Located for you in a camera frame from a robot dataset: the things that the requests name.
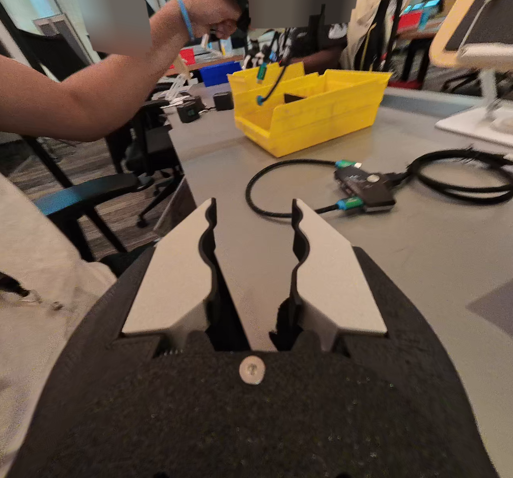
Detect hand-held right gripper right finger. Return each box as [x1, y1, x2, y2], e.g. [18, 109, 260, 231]
[292, 199, 388, 351]

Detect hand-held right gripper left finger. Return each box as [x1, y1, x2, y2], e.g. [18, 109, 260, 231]
[121, 197, 218, 350]

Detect black cable with green plugs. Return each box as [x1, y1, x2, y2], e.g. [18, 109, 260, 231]
[245, 158, 364, 219]
[255, 61, 290, 107]

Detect black switch box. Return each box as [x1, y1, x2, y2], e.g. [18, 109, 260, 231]
[334, 166, 397, 213]

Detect yellow plastic bin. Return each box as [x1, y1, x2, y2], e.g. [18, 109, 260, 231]
[227, 61, 392, 158]

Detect person's left forearm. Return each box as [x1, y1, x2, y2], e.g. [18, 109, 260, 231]
[0, 0, 192, 143]

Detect person's left hand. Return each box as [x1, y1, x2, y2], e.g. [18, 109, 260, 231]
[182, 0, 243, 42]

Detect blue wristband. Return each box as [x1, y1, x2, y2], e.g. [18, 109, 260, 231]
[174, 0, 197, 42]

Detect small blue bin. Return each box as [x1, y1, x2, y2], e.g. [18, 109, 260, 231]
[199, 61, 242, 87]

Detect black office chair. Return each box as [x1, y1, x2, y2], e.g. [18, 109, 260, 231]
[34, 99, 186, 262]

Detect hanging beige jacket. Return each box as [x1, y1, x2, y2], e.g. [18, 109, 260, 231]
[340, 0, 402, 75]

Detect beige garment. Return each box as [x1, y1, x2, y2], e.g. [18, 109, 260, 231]
[0, 173, 118, 478]

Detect dark grey mat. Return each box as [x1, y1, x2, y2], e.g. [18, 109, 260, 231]
[466, 279, 513, 327]

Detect pale-framed desktop monitor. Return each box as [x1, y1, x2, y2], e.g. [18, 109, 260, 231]
[429, 0, 513, 147]

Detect thick black cable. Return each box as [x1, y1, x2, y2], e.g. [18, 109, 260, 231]
[395, 148, 513, 206]

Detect white cable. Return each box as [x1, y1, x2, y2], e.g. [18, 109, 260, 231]
[460, 0, 507, 50]

